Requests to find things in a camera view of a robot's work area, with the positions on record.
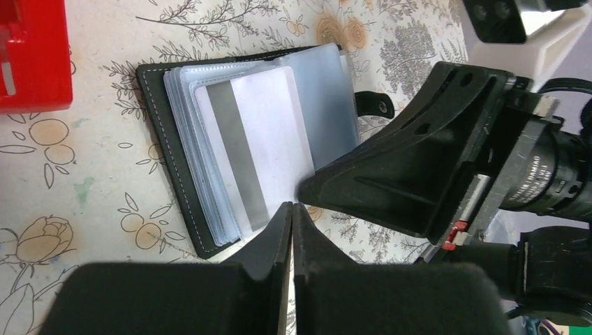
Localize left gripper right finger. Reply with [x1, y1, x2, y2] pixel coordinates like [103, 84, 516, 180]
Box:
[292, 204, 509, 334]

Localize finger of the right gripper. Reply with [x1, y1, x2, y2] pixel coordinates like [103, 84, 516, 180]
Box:
[297, 61, 515, 244]

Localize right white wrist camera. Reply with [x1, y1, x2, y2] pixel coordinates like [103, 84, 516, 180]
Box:
[463, 0, 591, 91]

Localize black leather card holder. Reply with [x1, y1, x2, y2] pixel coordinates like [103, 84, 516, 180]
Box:
[136, 44, 395, 260]

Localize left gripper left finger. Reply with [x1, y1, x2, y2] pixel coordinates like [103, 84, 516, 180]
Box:
[40, 202, 293, 334]

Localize floral table mat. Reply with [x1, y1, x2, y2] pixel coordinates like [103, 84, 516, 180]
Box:
[1, 1, 467, 334]

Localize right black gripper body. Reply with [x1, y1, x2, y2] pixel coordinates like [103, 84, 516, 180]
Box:
[434, 76, 591, 324]

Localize red plastic bin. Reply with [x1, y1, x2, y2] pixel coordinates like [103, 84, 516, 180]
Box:
[1, 0, 73, 114]

